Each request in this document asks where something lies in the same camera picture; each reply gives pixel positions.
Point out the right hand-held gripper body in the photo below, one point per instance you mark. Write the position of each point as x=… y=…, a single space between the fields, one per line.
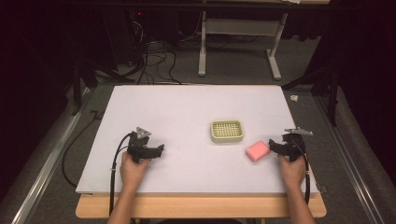
x=292 y=144

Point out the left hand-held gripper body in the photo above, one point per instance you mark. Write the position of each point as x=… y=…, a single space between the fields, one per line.
x=138 y=146

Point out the pink soap bar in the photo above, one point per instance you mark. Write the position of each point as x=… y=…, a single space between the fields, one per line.
x=257 y=151

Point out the beige soap dish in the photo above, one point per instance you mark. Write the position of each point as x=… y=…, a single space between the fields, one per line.
x=227 y=131

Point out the person's right hand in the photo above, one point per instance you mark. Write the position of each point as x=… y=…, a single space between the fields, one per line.
x=292 y=172

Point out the person's left hand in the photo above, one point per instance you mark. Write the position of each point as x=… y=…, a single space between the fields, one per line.
x=132 y=172

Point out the white table cover board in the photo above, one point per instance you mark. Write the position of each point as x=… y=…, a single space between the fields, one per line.
x=186 y=118

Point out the crumpled white paper scrap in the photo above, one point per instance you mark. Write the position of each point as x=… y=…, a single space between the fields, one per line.
x=294 y=98

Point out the black metal stand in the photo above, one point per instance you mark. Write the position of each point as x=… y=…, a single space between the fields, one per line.
x=82 y=77
x=331 y=90

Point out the wooden table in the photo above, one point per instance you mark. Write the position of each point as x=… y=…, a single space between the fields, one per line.
x=199 y=207

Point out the aluminium floor rail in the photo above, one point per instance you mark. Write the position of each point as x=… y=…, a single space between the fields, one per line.
x=46 y=168
x=348 y=152

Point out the white metal desk frame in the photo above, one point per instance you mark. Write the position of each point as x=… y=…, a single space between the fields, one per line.
x=243 y=27

